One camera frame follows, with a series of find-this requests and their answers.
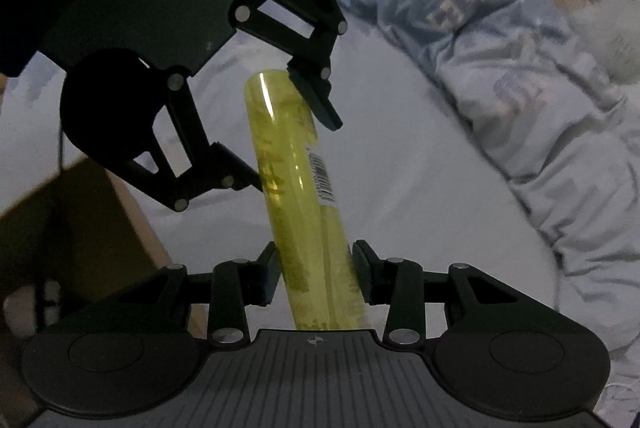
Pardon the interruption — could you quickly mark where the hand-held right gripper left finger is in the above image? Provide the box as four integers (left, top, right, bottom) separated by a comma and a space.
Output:
60, 242, 279, 349

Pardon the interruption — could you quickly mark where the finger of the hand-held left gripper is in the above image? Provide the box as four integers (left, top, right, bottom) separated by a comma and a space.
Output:
107, 68, 263, 212
231, 0, 348, 132

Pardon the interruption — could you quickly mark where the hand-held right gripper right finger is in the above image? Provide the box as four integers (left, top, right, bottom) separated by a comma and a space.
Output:
352, 240, 566, 346

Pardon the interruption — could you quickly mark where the yellow transparent bottle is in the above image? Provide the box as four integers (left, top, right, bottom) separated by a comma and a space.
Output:
243, 68, 368, 331

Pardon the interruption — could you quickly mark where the brown cardboard box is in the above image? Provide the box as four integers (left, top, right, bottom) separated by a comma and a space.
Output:
0, 157, 208, 428

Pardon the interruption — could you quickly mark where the grey printed bed sheet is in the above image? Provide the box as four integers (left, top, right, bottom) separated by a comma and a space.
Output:
0, 0, 640, 428

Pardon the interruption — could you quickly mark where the grey blue duvet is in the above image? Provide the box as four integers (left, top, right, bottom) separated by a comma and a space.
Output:
310, 0, 640, 349

